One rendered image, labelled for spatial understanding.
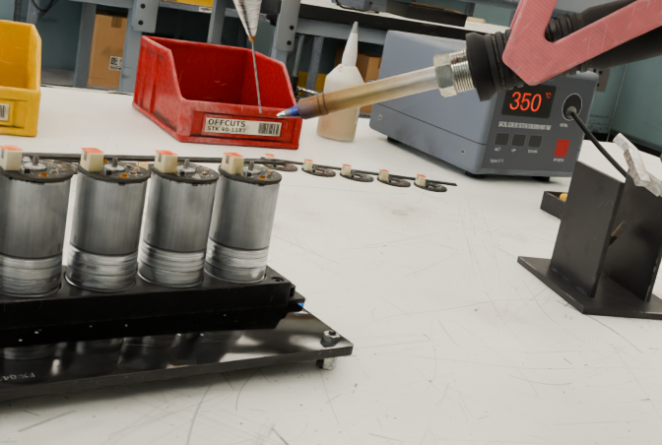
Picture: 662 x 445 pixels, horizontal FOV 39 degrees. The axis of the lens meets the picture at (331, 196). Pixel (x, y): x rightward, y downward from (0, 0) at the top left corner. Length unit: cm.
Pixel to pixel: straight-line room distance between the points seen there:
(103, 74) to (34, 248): 419
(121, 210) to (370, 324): 13
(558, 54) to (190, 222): 14
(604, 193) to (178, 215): 24
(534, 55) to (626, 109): 631
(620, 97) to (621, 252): 615
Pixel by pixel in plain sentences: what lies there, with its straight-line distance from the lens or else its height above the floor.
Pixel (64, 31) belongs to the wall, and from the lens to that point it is 487.
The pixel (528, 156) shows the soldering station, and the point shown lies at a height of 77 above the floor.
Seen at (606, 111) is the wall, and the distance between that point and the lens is 665.
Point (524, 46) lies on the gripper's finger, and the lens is 32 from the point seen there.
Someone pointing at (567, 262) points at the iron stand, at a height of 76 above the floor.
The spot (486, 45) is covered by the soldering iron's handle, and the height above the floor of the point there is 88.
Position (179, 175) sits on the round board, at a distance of 34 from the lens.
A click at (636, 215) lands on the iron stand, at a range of 53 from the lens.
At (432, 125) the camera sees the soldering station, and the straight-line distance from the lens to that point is 77.
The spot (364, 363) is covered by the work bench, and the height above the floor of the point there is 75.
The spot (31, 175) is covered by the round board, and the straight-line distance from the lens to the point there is 32.
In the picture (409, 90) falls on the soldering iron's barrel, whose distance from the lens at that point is 34.
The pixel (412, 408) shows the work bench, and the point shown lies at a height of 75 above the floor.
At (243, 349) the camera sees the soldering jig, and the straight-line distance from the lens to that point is 33.
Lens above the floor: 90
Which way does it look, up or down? 14 degrees down
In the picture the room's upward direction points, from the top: 11 degrees clockwise
